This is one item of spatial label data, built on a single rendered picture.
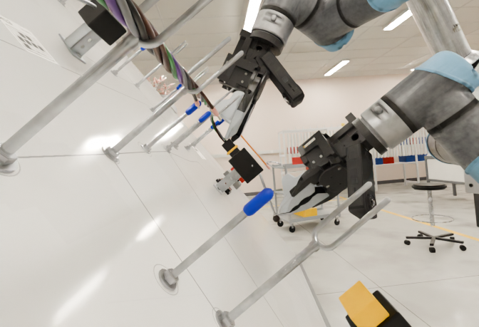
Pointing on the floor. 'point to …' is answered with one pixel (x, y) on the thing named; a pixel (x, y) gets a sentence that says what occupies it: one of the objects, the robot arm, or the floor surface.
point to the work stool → (433, 217)
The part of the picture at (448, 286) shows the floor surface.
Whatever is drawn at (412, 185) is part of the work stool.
